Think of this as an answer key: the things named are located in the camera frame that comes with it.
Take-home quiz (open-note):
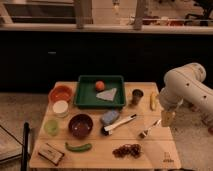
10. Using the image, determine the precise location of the dark red grape bunch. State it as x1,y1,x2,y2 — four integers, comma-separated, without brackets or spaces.
112,144,141,158

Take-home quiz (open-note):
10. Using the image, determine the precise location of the metal cup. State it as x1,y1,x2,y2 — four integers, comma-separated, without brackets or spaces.
131,89,144,105

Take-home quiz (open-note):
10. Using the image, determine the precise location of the orange plastic bowl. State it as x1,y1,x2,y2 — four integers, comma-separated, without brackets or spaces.
48,85,72,103

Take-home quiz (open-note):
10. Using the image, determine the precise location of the green chili pepper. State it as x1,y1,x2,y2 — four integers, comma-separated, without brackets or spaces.
65,142,92,152

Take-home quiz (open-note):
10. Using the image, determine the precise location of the yellow banana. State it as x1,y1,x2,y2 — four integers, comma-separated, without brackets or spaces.
150,92,157,111

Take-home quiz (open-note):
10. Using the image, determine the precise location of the blue sponge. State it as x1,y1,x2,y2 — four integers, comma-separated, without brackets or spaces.
100,110,119,126

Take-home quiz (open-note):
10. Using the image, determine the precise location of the green plastic tray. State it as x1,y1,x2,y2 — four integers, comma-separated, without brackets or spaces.
74,75,126,109

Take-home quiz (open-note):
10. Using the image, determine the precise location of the orange tomato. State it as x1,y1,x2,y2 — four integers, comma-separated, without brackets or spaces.
95,81,105,91

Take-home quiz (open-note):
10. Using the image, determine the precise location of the dark red bowl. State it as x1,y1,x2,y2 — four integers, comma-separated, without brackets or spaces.
68,114,93,139

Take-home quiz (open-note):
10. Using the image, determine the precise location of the grey folded cloth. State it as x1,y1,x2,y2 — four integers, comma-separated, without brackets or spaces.
96,88,117,101

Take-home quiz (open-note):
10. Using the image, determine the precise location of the silver fork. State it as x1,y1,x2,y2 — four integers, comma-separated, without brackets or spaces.
139,119,161,139

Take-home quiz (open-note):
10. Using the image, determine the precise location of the black chair frame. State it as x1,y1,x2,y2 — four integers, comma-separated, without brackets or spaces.
21,122,30,171

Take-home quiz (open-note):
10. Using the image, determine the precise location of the white handled brush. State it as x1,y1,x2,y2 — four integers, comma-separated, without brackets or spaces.
101,114,137,136

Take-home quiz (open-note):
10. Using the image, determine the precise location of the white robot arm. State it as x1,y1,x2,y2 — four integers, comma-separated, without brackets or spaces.
158,63,213,127

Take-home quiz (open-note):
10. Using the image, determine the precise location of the white round container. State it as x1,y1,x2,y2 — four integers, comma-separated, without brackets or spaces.
52,100,68,117

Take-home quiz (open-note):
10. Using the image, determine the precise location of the light green cup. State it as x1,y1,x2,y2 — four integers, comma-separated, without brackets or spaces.
44,120,59,136

